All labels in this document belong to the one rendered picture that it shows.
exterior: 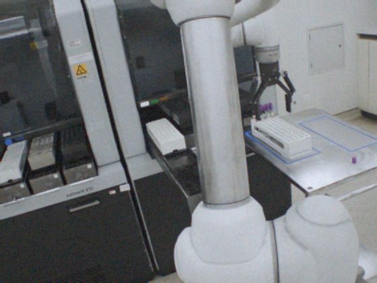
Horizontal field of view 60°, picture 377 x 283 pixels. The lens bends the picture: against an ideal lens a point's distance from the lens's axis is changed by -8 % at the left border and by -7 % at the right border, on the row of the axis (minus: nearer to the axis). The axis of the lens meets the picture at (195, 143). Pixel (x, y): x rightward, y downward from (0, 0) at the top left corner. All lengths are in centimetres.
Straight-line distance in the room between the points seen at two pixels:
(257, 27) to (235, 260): 80
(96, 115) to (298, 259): 113
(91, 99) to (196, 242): 99
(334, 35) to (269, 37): 230
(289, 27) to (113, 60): 198
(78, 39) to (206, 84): 94
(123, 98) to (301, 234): 110
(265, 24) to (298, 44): 204
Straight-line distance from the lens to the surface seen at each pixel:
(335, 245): 71
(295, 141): 123
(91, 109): 158
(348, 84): 374
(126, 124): 162
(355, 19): 369
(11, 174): 164
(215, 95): 67
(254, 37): 125
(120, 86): 158
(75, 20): 154
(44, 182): 160
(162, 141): 144
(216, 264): 73
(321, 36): 342
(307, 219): 71
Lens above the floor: 139
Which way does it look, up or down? 23 degrees down
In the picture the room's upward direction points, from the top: 10 degrees counter-clockwise
